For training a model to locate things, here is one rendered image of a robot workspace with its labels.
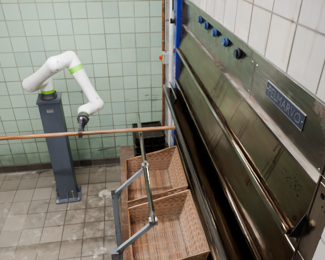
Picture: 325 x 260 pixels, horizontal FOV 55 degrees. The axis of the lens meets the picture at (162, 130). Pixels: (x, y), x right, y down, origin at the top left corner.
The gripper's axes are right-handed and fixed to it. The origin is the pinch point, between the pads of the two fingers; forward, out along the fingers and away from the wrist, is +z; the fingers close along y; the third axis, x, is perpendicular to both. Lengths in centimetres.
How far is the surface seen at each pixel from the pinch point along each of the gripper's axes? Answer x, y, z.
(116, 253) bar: -25, 24, 91
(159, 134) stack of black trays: -64, 30, -38
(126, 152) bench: -32, 62, -57
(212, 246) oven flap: -79, 24, 94
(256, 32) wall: -82, -97, 100
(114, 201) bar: -23, 31, 43
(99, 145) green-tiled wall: 1, 90, -118
